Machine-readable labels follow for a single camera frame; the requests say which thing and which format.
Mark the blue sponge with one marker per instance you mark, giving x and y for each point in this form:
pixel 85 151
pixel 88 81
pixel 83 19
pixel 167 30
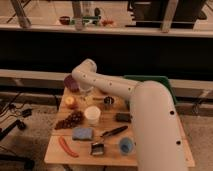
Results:
pixel 80 133

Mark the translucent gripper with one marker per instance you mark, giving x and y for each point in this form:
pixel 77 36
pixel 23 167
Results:
pixel 85 89

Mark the peach fruit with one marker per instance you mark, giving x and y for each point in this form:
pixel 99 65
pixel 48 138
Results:
pixel 70 102

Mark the red chili pepper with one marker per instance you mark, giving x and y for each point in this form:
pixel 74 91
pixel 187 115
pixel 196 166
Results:
pixel 66 148

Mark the white plastic cup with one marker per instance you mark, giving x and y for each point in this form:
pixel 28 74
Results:
pixel 92 115

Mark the purple bowl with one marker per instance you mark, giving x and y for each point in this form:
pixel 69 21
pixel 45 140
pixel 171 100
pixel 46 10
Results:
pixel 71 84

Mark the bunch of dark grapes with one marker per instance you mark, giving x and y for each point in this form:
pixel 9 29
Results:
pixel 74 119

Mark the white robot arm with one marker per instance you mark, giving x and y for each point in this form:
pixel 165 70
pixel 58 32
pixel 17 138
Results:
pixel 154 118

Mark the blue plastic cup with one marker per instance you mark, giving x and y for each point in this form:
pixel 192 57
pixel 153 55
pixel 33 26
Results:
pixel 126 146

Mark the wooden table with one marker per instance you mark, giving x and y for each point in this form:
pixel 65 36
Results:
pixel 56 155

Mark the green plastic tray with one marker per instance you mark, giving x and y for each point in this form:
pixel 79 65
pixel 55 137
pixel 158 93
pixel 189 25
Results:
pixel 161 79

